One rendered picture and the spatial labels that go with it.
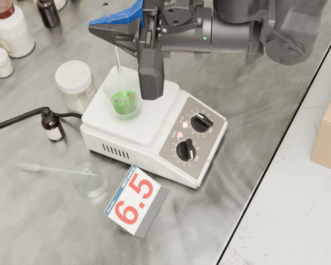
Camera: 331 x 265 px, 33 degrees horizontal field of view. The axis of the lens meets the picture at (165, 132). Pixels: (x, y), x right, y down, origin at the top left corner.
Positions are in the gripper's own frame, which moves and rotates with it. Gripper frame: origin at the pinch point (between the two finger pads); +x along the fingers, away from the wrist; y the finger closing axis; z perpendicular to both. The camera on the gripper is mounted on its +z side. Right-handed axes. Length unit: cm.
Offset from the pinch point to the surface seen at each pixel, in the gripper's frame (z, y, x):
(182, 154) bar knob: -20.4, 6.5, -8.6
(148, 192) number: -24.8, 11.0, -3.7
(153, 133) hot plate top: -17.1, 4.9, -4.3
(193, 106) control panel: -19.8, -2.0, -9.9
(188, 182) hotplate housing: -23.2, 9.7, -9.7
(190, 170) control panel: -21.9, 8.3, -9.9
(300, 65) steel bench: -25.0, -15.2, -28.1
